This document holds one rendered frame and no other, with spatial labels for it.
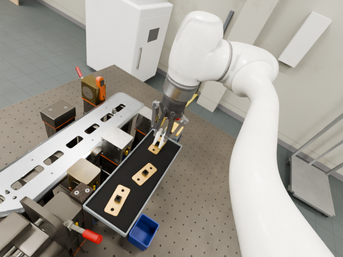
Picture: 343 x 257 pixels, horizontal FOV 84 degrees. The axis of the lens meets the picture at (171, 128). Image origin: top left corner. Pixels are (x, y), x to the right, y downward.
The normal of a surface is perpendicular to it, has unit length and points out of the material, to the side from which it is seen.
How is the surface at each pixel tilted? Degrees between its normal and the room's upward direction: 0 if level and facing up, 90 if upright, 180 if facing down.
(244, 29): 90
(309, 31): 90
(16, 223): 0
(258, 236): 65
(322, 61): 90
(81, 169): 0
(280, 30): 90
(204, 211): 0
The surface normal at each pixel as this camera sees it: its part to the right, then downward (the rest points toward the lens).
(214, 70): 0.20, 0.77
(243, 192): -0.73, -0.51
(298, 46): -0.49, 0.51
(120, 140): 0.28, -0.67
